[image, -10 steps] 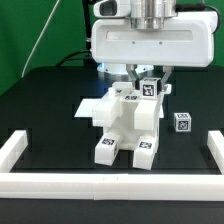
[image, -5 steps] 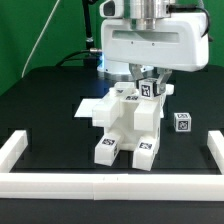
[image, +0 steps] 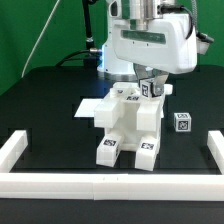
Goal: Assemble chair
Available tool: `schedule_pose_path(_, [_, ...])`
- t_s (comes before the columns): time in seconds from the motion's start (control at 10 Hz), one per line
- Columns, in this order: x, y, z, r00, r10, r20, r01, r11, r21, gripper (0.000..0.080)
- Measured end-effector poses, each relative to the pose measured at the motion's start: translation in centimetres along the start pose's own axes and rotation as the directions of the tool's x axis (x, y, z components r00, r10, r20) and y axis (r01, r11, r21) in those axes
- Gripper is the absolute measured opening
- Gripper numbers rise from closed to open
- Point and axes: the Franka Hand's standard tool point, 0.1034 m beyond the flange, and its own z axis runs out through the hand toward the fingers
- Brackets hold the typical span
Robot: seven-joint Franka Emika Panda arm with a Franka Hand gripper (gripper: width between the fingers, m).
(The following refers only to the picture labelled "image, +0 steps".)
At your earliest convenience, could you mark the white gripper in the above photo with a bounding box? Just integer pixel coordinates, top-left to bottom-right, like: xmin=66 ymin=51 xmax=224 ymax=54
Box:
xmin=112 ymin=14 xmax=197 ymax=96

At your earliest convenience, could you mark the white chair seat part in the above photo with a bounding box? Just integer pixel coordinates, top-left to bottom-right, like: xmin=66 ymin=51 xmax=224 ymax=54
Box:
xmin=105 ymin=120 xmax=160 ymax=152

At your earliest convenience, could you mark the white chair back part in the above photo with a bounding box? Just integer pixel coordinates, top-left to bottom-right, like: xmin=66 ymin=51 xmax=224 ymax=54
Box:
xmin=94 ymin=82 xmax=173 ymax=128

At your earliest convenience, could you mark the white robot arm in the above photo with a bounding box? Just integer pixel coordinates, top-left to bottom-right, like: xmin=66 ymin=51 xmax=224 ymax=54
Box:
xmin=98 ymin=0 xmax=197 ymax=97

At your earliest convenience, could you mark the white bar part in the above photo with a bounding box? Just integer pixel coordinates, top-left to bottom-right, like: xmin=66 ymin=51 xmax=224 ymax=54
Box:
xmin=0 ymin=130 xmax=28 ymax=173

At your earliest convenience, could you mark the black cable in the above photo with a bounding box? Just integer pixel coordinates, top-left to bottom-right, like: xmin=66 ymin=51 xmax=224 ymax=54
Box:
xmin=55 ymin=0 xmax=101 ymax=68

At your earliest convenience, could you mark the white right fence wall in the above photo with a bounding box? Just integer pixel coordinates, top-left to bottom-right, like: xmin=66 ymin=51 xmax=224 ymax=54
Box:
xmin=207 ymin=131 xmax=224 ymax=175

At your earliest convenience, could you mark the white fence wall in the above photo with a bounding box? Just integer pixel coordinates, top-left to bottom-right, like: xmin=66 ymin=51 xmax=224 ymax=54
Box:
xmin=0 ymin=173 xmax=224 ymax=201
xmin=207 ymin=131 xmax=224 ymax=175

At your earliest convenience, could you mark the white cable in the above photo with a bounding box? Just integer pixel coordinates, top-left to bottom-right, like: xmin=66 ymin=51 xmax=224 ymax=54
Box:
xmin=21 ymin=0 xmax=63 ymax=78

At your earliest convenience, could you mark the white front fence wall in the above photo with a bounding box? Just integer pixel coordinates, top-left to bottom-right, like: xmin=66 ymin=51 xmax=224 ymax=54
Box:
xmin=0 ymin=173 xmax=224 ymax=201

